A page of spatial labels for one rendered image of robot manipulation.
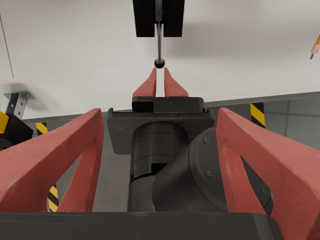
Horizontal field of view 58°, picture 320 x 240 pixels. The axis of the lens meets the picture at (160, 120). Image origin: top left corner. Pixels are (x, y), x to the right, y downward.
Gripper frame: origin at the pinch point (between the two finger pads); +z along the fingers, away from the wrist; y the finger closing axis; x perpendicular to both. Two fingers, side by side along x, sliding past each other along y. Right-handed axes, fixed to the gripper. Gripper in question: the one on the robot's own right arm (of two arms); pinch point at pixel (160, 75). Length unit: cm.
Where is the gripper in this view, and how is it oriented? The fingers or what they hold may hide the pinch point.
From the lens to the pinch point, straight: 35.4
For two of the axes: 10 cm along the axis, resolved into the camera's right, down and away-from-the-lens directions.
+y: -10.0, 0.0, 0.0
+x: 0.0, 6.2, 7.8
